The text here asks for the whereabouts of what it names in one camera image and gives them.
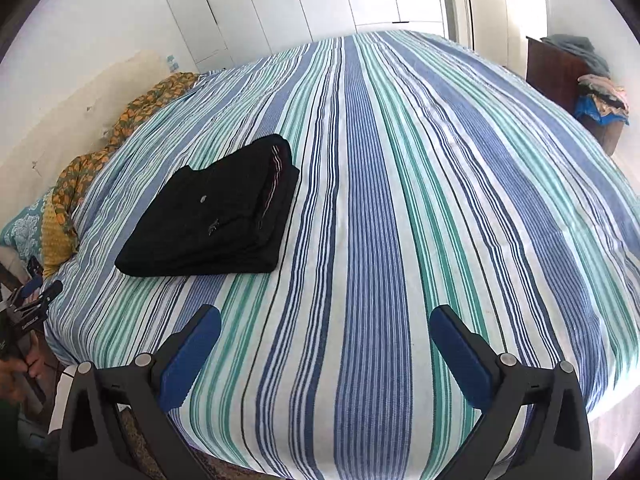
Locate black pants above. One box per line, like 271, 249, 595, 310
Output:
115, 134, 299, 278

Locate person's left hand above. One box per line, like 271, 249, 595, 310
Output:
0, 330, 46, 404

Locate mustard yellow dotted pillow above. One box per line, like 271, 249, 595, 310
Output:
41, 203, 78, 278

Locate teal white floral pillow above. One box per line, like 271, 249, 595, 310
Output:
1, 188, 52, 263

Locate orange floral green blanket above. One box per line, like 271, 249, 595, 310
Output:
51, 73, 200, 237

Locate beige padded headboard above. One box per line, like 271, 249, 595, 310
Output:
1, 50, 170, 223

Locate blue green striped bedsheet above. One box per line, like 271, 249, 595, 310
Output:
46, 30, 639, 479

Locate pile of clothes on cabinet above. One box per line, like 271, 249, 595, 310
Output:
541, 34, 630, 126

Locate dark red wooden cabinet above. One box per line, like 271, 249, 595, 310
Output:
526, 37, 625, 155

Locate white wardrobe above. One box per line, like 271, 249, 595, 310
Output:
167, 0, 448, 72

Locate white door with black handle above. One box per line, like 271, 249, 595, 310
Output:
444, 0, 475, 50

